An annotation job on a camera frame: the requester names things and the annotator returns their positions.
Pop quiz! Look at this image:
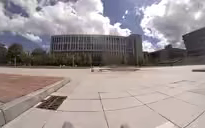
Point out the grey concrete slab pavement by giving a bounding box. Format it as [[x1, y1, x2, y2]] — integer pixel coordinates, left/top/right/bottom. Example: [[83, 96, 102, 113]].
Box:
[[0, 64, 205, 128]]

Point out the row of trees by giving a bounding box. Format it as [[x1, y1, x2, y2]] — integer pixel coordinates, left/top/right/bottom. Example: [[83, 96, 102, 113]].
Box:
[[0, 43, 94, 67]]

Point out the robot's own part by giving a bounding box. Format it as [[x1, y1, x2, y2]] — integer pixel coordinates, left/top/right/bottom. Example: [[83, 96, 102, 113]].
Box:
[[119, 123, 130, 128], [61, 121, 75, 128]]

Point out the red brick paving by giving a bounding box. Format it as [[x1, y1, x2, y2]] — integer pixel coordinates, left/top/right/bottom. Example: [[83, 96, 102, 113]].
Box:
[[0, 73, 65, 104]]

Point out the low dark building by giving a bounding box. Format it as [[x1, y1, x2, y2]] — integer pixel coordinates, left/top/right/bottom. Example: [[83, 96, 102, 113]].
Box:
[[149, 44, 188, 64]]

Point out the curved pale multi-storey building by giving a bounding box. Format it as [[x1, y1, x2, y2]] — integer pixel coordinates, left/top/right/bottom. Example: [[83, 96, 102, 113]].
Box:
[[49, 33, 144, 66]]

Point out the dark tall building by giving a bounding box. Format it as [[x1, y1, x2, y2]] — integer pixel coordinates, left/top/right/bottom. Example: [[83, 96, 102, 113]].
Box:
[[181, 26, 205, 57]]

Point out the grey concrete kerb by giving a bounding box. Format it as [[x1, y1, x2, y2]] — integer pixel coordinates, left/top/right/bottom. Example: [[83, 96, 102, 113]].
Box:
[[0, 77, 72, 128]]

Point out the low concrete ledge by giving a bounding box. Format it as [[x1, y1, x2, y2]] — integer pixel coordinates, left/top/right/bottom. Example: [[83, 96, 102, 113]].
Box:
[[89, 66, 141, 73]]

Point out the dark metal drain grate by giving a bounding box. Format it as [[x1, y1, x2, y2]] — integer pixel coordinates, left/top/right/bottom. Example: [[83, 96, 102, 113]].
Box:
[[35, 95, 68, 111]]

